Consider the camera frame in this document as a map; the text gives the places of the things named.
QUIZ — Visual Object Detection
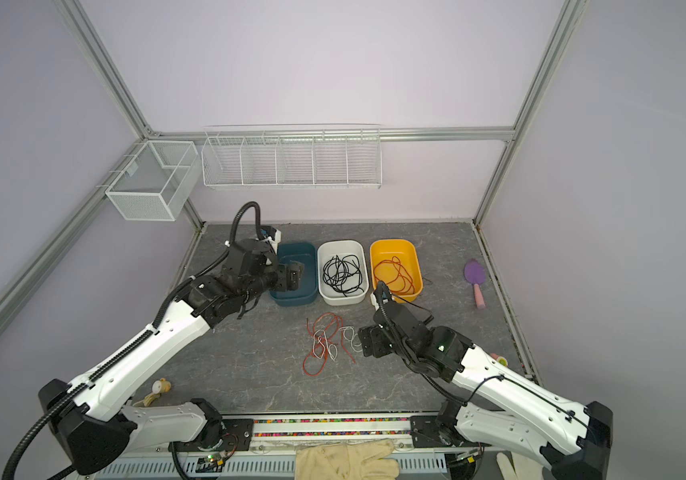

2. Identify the thin black cable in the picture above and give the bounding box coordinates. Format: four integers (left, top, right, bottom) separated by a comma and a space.
321, 253, 366, 296

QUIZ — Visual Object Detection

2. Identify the thin red wire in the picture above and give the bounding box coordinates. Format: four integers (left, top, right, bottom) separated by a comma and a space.
302, 311, 359, 378

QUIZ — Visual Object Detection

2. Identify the thin white cable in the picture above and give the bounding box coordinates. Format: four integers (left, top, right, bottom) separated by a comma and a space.
312, 325, 365, 362

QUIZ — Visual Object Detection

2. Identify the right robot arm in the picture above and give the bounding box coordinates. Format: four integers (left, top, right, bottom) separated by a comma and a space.
359, 282, 614, 479

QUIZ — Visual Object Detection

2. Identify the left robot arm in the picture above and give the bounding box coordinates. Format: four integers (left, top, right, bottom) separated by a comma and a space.
2, 201, 304, 479

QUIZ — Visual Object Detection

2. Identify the teal plastic tub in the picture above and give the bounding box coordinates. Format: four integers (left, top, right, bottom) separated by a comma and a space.
269, 241, 319, 307

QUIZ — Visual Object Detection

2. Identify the white plastic tub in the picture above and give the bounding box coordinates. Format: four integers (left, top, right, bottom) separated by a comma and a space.
317, 240, 370, 306

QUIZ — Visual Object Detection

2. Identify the yellow plastic tub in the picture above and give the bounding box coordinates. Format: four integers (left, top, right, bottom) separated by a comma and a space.
370, 239, 424, 301

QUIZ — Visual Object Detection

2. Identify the small pink toy figure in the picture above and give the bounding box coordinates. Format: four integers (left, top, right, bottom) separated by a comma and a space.
491, 353, 509, 367

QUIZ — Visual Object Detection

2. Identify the cream work glove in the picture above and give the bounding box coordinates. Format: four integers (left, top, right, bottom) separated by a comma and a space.
294, 440, 400, 480

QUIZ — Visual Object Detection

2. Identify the small white mesh basket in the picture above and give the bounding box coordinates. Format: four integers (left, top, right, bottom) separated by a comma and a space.
106, 140, 202, 222

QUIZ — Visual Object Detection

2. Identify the small yellow toy figure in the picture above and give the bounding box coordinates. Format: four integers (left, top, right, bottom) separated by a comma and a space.
140, 378, 172, 407

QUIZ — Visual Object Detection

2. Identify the white rubber glove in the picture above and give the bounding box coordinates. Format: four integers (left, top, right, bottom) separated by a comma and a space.
496, 452, 544, 480

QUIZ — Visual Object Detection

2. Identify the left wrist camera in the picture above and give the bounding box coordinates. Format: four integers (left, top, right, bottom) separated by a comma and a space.
260, 225, 282, 254

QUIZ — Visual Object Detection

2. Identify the long white wire basket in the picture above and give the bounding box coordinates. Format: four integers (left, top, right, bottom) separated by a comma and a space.
201, 124, 383, 189

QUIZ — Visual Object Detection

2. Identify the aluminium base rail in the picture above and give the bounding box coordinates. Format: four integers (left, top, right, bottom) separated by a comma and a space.
66, 407, 587, 480

